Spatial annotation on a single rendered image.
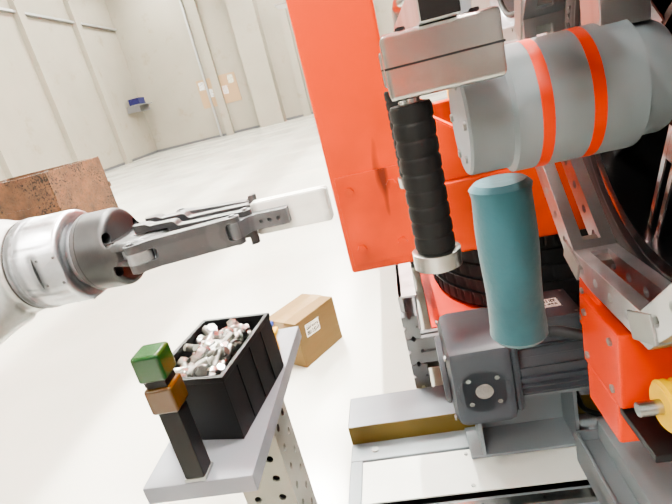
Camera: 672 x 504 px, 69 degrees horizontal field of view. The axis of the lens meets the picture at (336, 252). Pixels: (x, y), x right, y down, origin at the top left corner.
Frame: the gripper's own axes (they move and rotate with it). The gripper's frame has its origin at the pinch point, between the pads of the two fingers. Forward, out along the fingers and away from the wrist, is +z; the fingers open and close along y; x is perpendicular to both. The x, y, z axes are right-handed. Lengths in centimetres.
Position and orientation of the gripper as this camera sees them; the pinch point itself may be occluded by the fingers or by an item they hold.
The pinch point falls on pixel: (292, 209)
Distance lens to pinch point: 44.6
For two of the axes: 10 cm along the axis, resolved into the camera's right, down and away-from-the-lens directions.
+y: -0.8, 3.5, -9.4
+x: -2.3, -9.2, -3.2
